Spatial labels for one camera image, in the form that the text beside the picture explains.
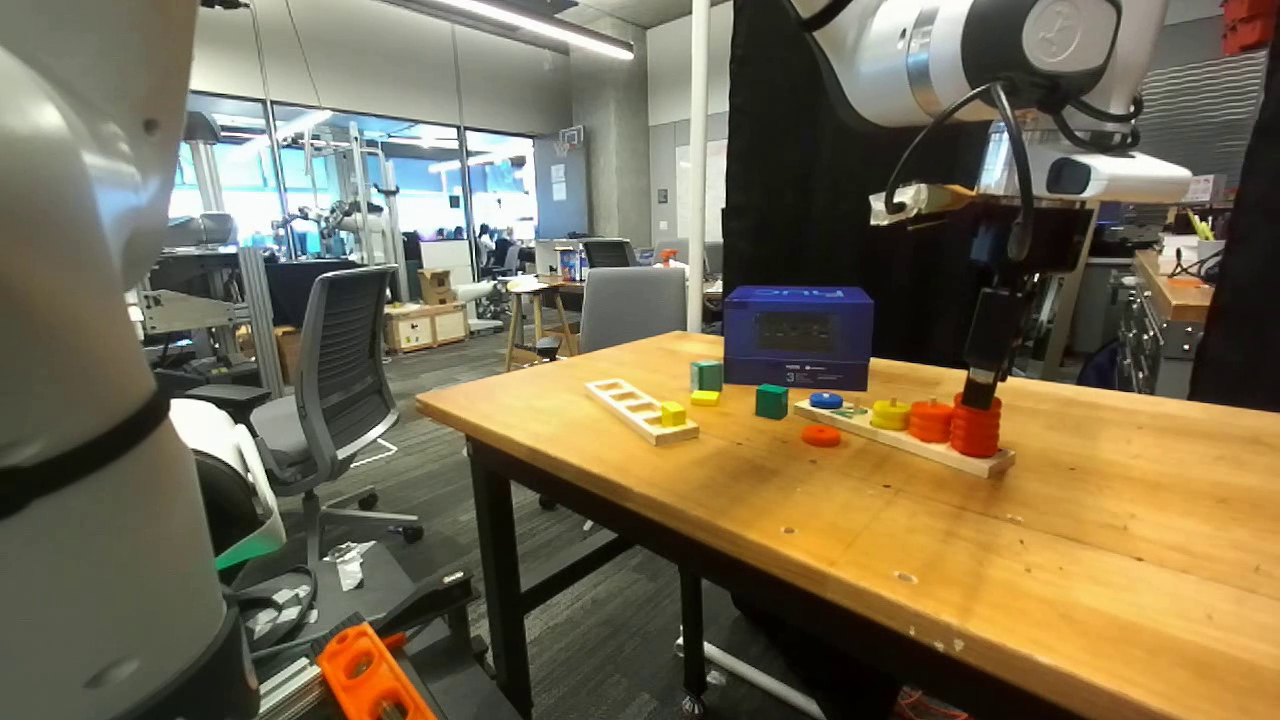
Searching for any tall orange cylinder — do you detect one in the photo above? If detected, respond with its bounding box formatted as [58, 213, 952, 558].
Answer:
[949, 404, 1000, 460]

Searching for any wrist camera on wooden mount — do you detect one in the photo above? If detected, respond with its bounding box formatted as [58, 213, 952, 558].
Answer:
[868, 127, 1193, 229]

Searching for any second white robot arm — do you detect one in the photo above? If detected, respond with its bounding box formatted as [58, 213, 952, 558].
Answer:
[0, 0, 255, 720]

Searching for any grey office chair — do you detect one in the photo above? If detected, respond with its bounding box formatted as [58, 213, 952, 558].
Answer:
[249, 267, 424, 558]
[581, 267, 687, 351]

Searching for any yellow block on board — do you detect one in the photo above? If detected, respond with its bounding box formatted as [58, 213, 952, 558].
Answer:
[661, 399, 687, 429]

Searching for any orange plastic tool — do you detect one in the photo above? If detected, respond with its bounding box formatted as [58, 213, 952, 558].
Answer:
[322, 623, 442, 720]

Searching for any yellow cylinder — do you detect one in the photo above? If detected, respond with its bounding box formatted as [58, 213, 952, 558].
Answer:
[868, 399, 912, 434]

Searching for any wooden peg board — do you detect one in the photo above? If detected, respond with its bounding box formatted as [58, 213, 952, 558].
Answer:
[794, 399, 1016, 482]

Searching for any green block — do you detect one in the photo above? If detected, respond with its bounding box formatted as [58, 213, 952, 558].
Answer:
[691, 359, 723, 391]
[756, 386, 787, 420]

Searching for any short orange cylinder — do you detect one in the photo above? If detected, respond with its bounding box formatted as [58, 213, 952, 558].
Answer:
[908, 399, 952, 445]

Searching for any blue cylinder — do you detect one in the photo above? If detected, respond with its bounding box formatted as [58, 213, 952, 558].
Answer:
[810, 387, 844, 411]

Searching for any wooden slotted board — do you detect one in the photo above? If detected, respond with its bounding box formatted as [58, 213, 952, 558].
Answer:
[590, 380, 700, 445]

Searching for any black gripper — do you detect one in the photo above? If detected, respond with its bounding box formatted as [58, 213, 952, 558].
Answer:
[959, 205, 1065, 410]

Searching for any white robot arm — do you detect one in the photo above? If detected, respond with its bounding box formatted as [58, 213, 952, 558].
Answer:
[787, 0, 1193, 410]

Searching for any blue cardboard box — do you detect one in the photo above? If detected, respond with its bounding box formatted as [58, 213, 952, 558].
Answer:
[723, 283, 875, 391]

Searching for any flat orange disc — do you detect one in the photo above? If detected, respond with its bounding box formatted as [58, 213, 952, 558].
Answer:
[800, 426, 839, 448]

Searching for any wooden table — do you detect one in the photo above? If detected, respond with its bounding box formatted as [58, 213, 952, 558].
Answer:
[421, 334, 1280, 720]

